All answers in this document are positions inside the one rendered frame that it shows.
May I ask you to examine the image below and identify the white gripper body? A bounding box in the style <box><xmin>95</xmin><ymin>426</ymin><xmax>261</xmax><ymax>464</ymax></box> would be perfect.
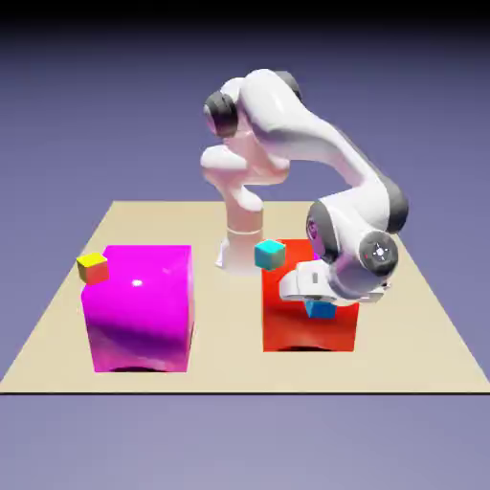
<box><xmin>278</xmin><ymin>259</ymin><xmax>340</xmax><ymax>307</ymax></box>

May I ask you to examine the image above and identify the small blue cube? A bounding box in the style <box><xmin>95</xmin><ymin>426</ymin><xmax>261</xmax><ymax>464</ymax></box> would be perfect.
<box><xmin>304</xmin><ymin>301</ymin><xmax>338</xmax><ymax>321</ymax></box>

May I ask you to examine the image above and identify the small cyan cube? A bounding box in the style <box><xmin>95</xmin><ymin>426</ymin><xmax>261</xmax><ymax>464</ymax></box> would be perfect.
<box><xmin>254</xmin><ymin>238</ymin><xmax>287</xmax><ymax>272</ymax></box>

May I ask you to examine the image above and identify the small yellow cube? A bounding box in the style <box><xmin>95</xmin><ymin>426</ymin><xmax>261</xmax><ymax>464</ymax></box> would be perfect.
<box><xmin>76</xmin><ymin>252</ymin><xmax>110</xmax><ymax>287</ymax></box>

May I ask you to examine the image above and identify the large red box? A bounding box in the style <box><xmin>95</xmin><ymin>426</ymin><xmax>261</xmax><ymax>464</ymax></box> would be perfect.
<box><xmin>262</xmin><ymin>238</ymin><xmax>360</xmax><ymax>353</ymax></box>

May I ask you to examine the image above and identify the large magenta box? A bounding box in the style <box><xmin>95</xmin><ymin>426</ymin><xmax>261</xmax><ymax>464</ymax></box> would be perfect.
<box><xmin>80</xmin><ymin>244</ymin><xmax>195</xmax><ymax>373</ymax></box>

